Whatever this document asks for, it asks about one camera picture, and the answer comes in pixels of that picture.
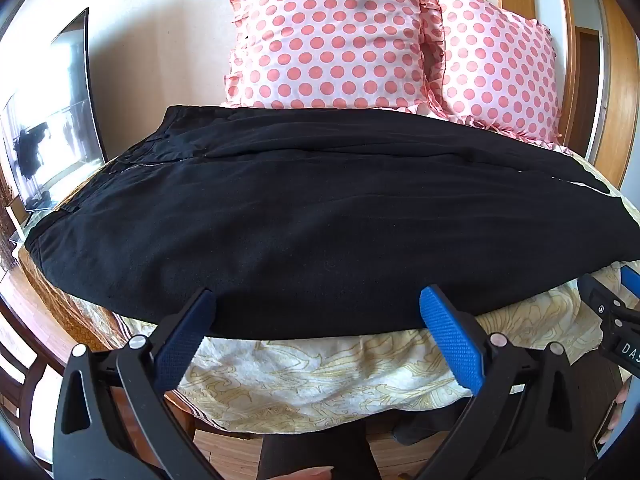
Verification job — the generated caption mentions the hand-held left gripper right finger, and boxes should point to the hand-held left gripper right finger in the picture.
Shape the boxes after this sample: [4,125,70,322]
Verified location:
[419,285,598,480]

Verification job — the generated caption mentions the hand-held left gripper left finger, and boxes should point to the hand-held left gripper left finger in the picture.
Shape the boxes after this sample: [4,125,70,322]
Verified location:
[52,287,221,480]

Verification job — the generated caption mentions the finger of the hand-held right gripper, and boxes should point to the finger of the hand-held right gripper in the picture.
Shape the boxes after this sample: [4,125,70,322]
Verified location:
[577,266,640,322]

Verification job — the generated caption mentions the black pants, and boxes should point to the black pants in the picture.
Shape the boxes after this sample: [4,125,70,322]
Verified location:
[27,104,640,341]

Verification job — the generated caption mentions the person's right hand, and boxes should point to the person's right hand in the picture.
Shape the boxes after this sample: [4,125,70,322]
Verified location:
[597,380,632,453]

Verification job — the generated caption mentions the yellow patterned blanket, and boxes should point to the yellow patterned blanket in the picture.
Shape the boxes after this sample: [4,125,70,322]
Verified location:
[20,145,640,436]

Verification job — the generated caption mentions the wooden chair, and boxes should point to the wooden chair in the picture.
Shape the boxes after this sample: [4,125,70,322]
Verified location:
[0,295,57,423]

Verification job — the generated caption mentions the person's leg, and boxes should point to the person's leg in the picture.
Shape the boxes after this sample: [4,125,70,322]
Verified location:
[260,427,373,480]

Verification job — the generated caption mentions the small pink polka dot pillow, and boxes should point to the small pink polka dot pillow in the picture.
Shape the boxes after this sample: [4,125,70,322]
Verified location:
[425,0,563,143]

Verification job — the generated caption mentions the flat screen television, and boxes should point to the flat screen television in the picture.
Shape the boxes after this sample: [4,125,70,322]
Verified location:
[0,7,108,211]

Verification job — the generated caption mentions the large pink polka dot pillow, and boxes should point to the large pink polka dot pillow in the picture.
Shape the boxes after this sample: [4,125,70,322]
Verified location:
[223,0,446,111]

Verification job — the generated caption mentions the wooden door frame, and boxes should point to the wooden door frame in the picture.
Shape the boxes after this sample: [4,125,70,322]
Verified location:
[495,0,640,191]

